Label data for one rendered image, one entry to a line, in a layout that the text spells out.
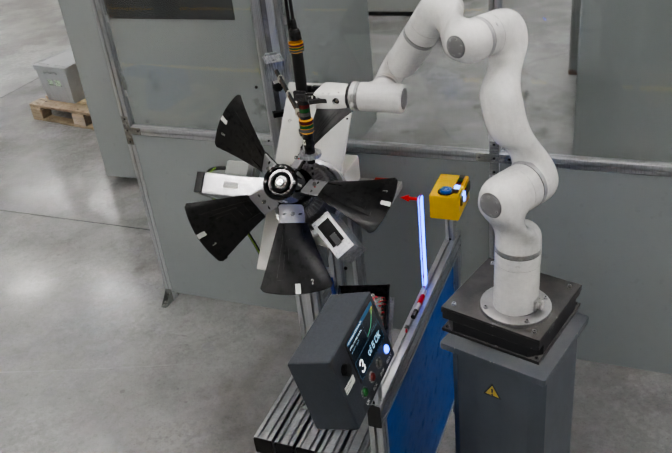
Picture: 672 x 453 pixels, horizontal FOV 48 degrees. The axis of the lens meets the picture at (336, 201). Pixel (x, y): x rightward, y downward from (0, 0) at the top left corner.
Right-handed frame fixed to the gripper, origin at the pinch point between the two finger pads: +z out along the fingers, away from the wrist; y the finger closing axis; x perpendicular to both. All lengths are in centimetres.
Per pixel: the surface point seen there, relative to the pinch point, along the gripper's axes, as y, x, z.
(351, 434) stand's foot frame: 1, -143, -2
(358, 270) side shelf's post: 53, -102, 10
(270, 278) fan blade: -24, -52, 7
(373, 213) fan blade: -6.2, -35.4, -21.8
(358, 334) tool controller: -69, -28, -40
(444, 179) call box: 33, -43, -34
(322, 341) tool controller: -76, -26, -35
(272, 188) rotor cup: -6.7, -30.1, 11.4
